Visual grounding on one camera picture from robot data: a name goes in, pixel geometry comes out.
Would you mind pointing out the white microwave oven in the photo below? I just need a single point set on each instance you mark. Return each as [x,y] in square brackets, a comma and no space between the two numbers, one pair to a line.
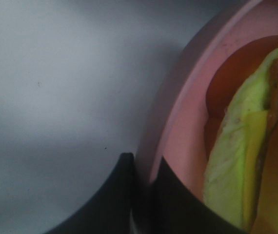
[77,78]

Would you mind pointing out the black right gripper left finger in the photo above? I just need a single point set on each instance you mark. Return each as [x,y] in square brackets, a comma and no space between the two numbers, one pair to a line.
[108,210]

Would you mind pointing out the white bread sandwich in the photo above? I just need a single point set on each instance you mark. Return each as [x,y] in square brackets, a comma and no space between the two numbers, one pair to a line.
[241,139]

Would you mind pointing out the pink round plate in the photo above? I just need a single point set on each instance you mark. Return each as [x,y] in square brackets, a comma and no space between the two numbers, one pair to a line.
[174,130]

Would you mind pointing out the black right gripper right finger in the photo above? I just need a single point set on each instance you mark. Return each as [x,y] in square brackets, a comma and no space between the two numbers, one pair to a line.
[167,207]

